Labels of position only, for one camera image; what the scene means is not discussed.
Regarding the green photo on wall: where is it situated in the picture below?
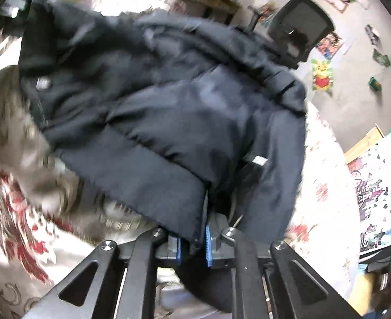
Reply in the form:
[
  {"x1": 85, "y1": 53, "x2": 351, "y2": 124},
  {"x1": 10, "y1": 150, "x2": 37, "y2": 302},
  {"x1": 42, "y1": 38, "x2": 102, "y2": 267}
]
[{"x1": 373, "y1": 48, "x2": 391, "y2": 68}]

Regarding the floral satin bed quilt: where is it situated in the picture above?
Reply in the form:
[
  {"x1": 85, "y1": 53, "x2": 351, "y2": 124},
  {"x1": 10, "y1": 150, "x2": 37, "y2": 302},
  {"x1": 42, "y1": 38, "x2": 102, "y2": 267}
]
[{"x1": 0, "y1": 0, "x2": 363, "y2": 319}]

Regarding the small cartoon sticker poster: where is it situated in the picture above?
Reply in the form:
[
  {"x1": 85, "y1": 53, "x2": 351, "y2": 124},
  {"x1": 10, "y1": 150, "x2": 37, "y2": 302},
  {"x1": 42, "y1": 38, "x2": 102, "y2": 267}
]
[{"x1": 258, "y1": 1, "x2": 278, "y2": 28}]

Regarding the light wooden board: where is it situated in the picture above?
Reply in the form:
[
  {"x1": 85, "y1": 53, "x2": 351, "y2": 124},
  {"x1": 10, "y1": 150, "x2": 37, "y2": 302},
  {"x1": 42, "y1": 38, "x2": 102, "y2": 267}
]
[{"x1": 344, "y1": 124, "x2": 384, "y2": 164}]

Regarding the green hanging wall pouch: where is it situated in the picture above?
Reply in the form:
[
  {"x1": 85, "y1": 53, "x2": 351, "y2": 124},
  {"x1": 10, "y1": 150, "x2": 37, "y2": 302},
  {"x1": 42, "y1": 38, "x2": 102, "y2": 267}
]
[{"x1": 368, "y1": 77, "x2": 382, "y2": 92}]

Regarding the Winnie the Pooh poster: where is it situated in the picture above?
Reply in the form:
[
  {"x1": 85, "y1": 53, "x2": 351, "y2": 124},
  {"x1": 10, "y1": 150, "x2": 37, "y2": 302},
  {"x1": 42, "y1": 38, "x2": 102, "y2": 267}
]
[{"x1": 311, "y1": 59, "x2": 334, "y2": 96}]

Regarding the black mesh office chair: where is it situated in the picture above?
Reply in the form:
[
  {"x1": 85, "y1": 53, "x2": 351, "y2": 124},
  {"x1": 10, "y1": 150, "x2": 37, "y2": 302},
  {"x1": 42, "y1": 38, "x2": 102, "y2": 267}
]
[{"x1": 248, "y1": 0, "x2": 336, "y2": 71}]

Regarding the dark navy puffer jacket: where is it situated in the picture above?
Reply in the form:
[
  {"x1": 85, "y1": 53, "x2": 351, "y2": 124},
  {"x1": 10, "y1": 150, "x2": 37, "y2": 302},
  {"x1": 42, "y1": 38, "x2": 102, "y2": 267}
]
[{"x1": 19, "y1": 0, "x2": 306, "y2": 312}]

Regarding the black-white photo on wall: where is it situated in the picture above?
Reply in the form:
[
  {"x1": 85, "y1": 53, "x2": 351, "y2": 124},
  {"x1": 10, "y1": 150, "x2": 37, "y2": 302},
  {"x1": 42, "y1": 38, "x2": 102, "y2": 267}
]
[{"x1": 365, "y1": 24, "x2": 380, "y2": 45}]

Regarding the cartoon anime poster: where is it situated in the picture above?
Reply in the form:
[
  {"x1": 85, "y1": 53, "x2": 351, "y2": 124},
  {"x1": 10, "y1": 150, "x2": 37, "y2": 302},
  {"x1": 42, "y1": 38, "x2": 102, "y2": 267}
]
[{"x1": 316, "y1": 31, "x2": 343, "y2": 61}]

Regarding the blue bicycle print curtain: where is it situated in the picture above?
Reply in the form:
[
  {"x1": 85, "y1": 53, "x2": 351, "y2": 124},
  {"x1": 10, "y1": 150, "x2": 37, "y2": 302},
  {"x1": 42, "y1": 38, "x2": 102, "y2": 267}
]
[{"x1": 347, "y1": 132, "x2": 391, "y2": 261}]

